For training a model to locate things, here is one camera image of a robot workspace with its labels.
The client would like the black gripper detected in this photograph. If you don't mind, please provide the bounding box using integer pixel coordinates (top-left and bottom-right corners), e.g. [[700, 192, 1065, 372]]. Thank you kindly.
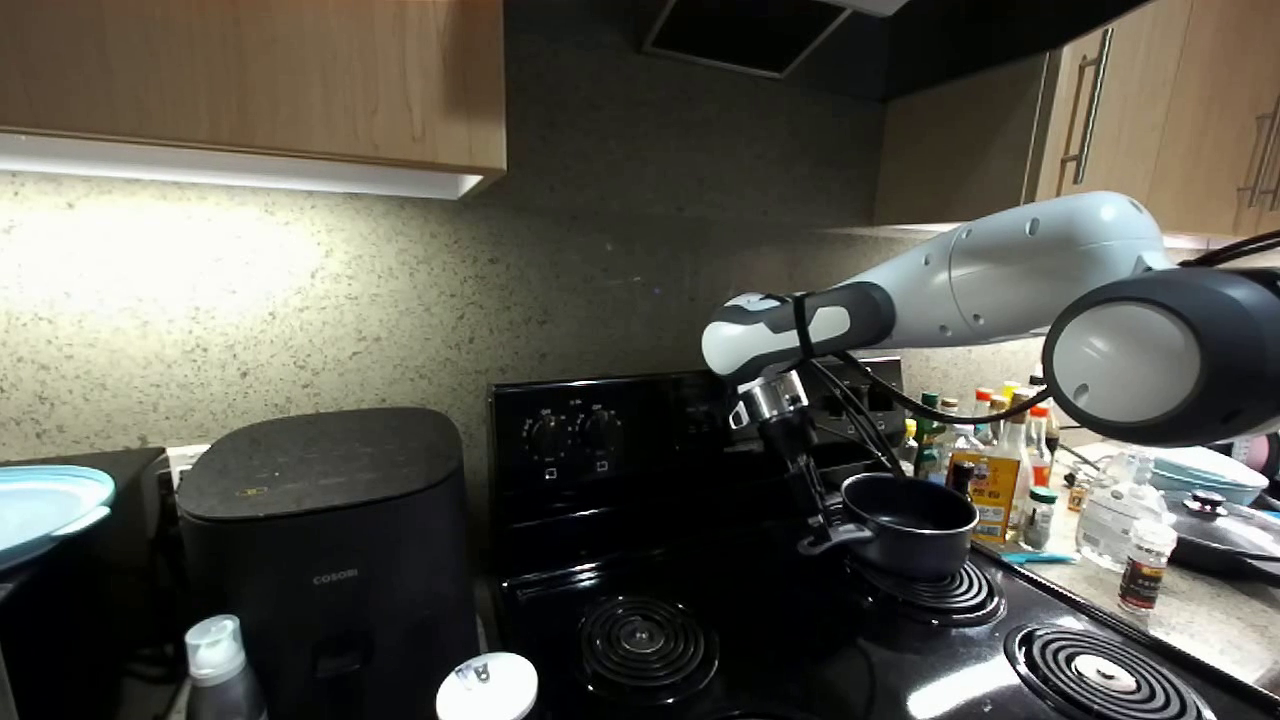
[[758, 402, 854, 546]]

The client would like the dark grey pot with handle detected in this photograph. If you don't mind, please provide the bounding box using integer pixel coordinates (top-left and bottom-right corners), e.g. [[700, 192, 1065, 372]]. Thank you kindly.
[[798, 469, 984, 583]]

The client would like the black electric stove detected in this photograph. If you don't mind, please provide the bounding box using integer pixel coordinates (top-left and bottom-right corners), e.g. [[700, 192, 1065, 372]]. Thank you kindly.
[[483, 369, 1280, 720]]

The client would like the light blue plate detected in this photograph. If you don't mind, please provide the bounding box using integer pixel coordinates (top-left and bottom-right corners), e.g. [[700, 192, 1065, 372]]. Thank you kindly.
[[0, 459, 120, 556]]

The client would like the green glass bottle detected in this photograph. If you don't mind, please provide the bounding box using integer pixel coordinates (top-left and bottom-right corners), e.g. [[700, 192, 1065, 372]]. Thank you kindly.
[[914, 391, 947, 488]]

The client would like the small coil burner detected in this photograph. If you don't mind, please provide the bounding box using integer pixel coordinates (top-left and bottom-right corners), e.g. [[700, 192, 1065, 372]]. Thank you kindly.
[[854, 556, 1007, 633], [573, 590, 725, 706]]

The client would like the yellow labelled oil bottle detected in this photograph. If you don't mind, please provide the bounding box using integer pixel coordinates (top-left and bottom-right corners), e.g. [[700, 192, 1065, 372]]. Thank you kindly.
[[960, 402, 1034, 552]]

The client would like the red capped bottle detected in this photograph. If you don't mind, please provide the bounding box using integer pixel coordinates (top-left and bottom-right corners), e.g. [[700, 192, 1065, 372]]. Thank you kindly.
[[967, 384, 1001, 444]]

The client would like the small dark jar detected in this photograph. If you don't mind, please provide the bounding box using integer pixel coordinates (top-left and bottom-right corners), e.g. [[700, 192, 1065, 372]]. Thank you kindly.
[[1020, 484, 1065, 552]]

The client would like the red labelled sauce bottle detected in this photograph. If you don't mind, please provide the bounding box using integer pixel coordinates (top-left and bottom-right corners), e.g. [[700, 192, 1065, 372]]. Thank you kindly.
[[1020, 399, 1062, 496]]

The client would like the large coil burner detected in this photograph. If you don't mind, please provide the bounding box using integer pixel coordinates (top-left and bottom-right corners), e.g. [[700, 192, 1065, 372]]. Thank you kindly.
[[1001, 616, 1220, 720]]

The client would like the white capped spice jar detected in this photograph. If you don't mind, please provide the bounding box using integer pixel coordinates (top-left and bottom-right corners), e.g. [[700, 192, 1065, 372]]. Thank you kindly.
[[1116, 510, 1180, 616]]

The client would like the stack of blue plates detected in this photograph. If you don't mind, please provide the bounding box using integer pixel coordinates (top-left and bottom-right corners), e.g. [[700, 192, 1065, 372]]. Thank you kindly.
[[1139, 444, 1271, 510]]

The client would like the dark pan lid with knob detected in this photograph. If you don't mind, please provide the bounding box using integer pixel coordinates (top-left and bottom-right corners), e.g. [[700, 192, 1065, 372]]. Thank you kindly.
[[1168, 484, 1280, 579]]

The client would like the black range hood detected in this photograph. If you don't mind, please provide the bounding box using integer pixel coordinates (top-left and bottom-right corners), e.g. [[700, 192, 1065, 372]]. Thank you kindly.
[[638, 0, 1151, 104]]

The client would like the black air fryer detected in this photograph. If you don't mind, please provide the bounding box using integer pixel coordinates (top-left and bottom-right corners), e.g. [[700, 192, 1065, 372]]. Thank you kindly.
[[175, 402, 483, 720]]

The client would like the translucent capped grey bottle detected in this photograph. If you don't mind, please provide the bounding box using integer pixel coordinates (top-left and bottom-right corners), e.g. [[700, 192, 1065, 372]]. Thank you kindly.
[[175, 613, 271, 720]]

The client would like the under cabinet light strip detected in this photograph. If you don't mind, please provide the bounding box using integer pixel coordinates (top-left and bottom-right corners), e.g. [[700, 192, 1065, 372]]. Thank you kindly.
[[0, 128, 489, 202]]

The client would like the metal cabinet handle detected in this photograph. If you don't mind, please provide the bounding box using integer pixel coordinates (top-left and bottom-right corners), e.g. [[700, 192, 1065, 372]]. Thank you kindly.
[[1238, 91, 1280, 215], [1057, 28, 1114, 202]]

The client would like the wooden cabinet with handles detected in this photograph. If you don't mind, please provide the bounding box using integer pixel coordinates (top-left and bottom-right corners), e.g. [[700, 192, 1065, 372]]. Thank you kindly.
[[1026, 0, 1280, 252]]

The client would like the white wall outlet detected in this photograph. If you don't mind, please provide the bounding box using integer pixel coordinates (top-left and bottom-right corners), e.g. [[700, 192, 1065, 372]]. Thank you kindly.
[[162, 438, 215, 488]]

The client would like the wooden wall cabinet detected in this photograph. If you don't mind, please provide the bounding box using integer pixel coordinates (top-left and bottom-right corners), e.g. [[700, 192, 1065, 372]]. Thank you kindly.
[[0, 0, 512, 174]]

